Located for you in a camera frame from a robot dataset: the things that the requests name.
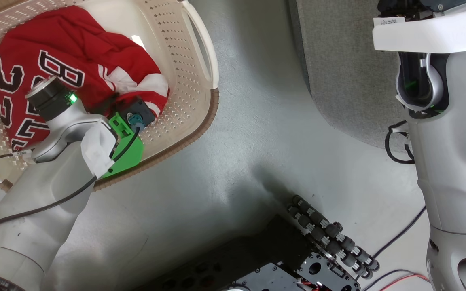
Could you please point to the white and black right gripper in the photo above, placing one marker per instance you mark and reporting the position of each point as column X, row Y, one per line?
column 431, row 34

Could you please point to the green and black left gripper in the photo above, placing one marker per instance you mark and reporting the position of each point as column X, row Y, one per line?
column 126, row 151

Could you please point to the red basketball jersey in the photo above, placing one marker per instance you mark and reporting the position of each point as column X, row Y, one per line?
column 83, row 52

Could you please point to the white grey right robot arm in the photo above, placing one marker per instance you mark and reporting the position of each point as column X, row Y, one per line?
column 455, row 161

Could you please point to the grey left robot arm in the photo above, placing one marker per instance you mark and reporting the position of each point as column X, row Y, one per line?
column 43, row 190

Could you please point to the grey fabric sofa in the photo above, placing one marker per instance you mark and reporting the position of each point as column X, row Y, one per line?
column 346, row 72

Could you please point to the cream laundry basket brown rim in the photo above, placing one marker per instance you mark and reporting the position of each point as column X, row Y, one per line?
column 184, row 101

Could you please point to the black roller robot wheel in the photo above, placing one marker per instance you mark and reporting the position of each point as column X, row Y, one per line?
column 330, row 234

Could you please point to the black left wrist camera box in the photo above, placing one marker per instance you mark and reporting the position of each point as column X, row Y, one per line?
column 138, row 113

